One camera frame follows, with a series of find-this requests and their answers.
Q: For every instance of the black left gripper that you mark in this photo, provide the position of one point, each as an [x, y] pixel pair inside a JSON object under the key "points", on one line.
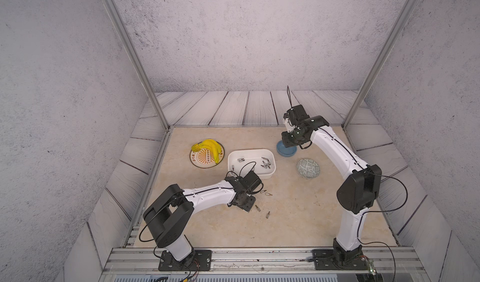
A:
{"points": [[249, 207]]}

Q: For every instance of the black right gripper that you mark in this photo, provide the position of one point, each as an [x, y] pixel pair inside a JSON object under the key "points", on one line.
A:
{"points": [[284, 136]]}

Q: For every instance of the small chrome socket bit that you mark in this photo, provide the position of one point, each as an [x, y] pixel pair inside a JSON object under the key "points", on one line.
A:
{"points": [[266, 165]]}

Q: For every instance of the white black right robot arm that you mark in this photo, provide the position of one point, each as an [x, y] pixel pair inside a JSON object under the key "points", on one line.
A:
{"points": [[361, 184]]}

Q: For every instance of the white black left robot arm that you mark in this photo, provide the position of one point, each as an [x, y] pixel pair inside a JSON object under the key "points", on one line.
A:
{"points": [[167, 217]]}

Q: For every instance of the white rectangular storage box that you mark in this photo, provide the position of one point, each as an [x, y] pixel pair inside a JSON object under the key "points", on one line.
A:
{"points": [[253, 161]]}

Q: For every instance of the blue bowl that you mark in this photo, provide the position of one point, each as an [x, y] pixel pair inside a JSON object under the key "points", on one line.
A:
{"points": [[285, 151]]}

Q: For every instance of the patterned ceramic jar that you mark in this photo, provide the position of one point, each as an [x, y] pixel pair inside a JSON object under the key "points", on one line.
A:
{"points": [[308, 168]]}

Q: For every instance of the yellow banana bunch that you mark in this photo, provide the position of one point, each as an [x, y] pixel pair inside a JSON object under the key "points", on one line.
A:
{"points": [[207, 149]]}

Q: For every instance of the patterned round plate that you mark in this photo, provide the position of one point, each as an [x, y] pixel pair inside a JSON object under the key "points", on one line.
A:
{"points": [[207, 155]]}

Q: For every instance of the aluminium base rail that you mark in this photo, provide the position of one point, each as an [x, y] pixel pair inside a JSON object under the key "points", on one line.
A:
{"points": [[298, 260]]}

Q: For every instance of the right aluminium frame post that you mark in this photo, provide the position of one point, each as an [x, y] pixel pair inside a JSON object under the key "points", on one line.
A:
{"points": [[398, 26]]}

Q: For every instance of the aluminium frame post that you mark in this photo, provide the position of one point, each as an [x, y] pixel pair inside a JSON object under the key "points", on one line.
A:
{"points": [[128, 45], [398, 26]]}

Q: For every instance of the left aluminium frame post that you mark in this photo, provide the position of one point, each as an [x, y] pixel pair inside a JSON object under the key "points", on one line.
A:
{"points": [[128, 45]]}

